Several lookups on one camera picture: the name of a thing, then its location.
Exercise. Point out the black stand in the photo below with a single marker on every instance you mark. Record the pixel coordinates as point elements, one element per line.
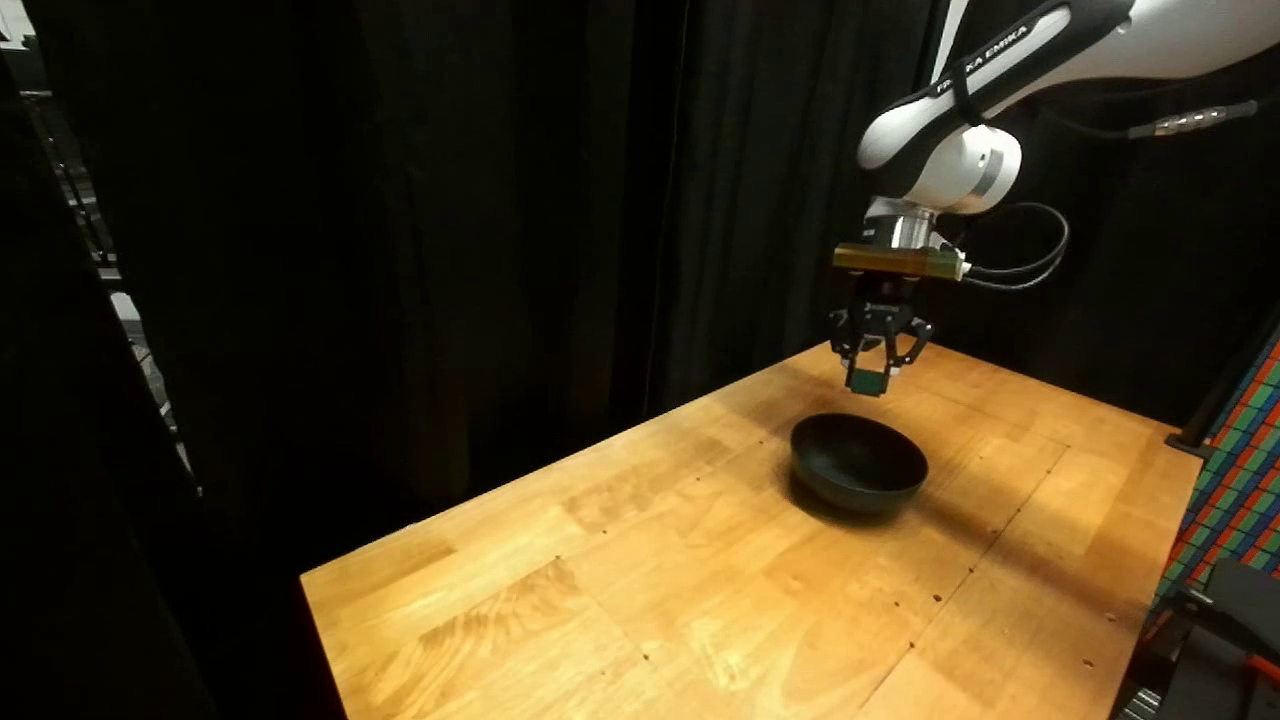
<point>1225,385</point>

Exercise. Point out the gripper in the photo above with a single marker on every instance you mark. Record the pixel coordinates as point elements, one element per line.
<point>884,300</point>

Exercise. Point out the black curtain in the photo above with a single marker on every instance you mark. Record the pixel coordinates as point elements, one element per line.
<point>500,200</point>

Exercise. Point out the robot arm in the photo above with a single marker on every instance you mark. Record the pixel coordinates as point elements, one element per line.
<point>1000,60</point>

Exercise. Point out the black bowl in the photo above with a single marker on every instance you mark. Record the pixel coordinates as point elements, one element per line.
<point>858,465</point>

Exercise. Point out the black and orange equipment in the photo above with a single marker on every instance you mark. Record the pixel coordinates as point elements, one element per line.
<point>1215,650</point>

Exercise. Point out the green block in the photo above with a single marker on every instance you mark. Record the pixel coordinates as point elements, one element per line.
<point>866,382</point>

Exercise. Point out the multicoloured checkered board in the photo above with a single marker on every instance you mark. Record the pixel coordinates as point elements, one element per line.
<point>1235,480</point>

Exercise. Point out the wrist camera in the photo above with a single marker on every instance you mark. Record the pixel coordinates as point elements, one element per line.
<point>895,262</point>

